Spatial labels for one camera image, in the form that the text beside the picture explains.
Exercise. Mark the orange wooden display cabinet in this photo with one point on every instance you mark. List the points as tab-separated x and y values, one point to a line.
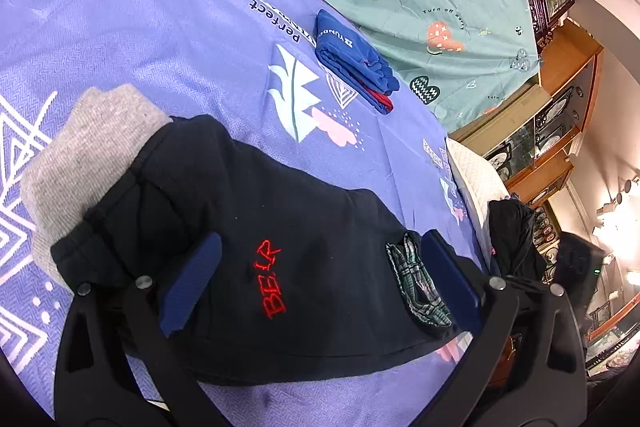
565	57

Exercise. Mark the ceiling spotlight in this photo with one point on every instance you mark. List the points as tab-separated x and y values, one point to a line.
622	193
602	209

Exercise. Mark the dark navy pants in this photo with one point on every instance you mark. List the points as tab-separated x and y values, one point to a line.
300	217

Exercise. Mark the folded blue and red pants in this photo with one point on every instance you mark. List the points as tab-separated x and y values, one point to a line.
345	52

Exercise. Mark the purple printed bedsheet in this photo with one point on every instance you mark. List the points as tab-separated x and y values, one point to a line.
150	32

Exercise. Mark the decorative white plate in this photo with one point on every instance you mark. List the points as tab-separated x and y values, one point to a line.
499	161
552	109

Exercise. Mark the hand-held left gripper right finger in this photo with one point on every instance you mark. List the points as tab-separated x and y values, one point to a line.
450	279

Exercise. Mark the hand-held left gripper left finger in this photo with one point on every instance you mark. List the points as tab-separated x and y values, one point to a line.
192	282

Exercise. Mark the glass display counter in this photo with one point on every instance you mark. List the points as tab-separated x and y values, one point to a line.
615	332

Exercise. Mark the black cloth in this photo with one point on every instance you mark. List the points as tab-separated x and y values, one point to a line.
515	232

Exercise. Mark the white quilted pillow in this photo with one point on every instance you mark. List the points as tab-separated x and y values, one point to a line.
475	177

